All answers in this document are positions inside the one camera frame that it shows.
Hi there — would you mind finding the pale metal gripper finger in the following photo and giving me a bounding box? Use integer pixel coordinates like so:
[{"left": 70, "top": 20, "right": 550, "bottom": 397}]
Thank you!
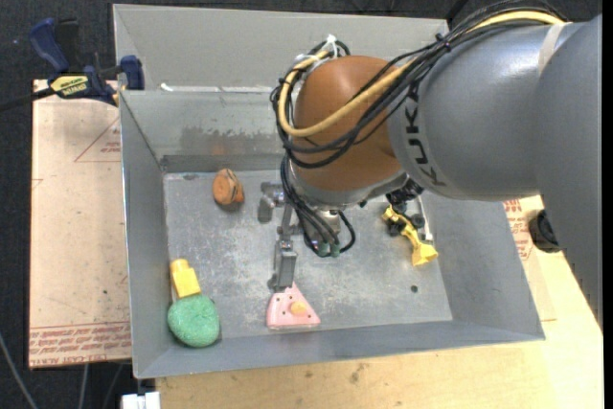
[
  {"left": 266, "top": 239, "right": 299, "bottom": 292},
  {"left": 257, "top": 180, "right": 286, "bottom": 224}
]

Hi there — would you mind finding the orange black-striped toy fruit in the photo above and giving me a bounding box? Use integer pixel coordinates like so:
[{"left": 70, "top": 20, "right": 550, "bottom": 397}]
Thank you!
[{"left": 211, "top": 167, "right": 246, "bottom": 207}]

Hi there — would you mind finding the pink toy cheese wedge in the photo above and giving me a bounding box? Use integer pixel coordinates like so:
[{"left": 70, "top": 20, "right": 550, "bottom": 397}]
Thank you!
[{"left": 265, "top": 281, "right": 322, "bottom": 330}]

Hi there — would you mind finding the grey metal bin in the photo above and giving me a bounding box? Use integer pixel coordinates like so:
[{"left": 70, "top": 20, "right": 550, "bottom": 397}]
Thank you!
[{"left": 112, "top": 3, "right": 546, "bottom": 380}]

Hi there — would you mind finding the yellow plastic toy tool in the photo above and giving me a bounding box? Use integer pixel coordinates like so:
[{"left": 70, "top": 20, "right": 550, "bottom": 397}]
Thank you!
[{"left": 380, "top": 205, "right": 440, "bottom": 267}]

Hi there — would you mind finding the yellow plastic block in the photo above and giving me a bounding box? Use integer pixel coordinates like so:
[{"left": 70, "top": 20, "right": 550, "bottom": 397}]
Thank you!
[{"left": 169, "top": 258, "right": 202, "bottom": 300}]

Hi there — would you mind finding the green round sponge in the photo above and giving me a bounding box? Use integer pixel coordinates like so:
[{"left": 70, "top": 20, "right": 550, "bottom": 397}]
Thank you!
[{"left": 166, "top": 294, "right": 222, "bottom": 349}]

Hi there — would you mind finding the brown cardboard board, red print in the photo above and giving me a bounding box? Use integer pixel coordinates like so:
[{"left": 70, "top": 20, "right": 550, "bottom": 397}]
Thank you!
[{"left": 28, "top": 79, "right": 559, "bottom": 370}]

